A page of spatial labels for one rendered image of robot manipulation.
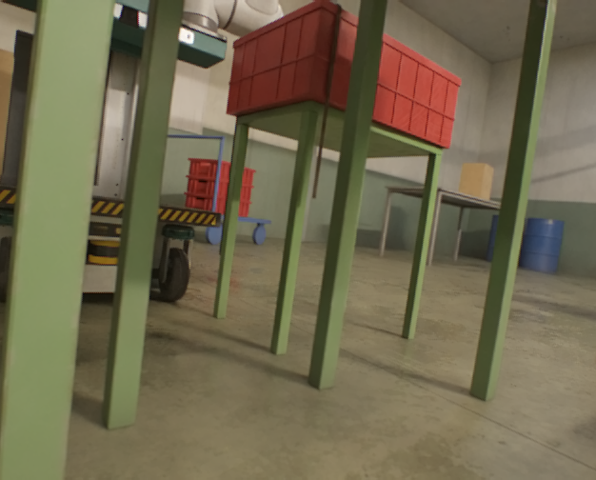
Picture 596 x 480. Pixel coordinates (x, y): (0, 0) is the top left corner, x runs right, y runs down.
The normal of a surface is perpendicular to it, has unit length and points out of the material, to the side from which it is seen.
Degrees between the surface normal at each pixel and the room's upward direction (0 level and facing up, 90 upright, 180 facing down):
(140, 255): 90
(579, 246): 90
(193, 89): 90
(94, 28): 90
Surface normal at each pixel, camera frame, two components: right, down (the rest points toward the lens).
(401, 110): 0.61, 0.12
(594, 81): -0.80, -0.07
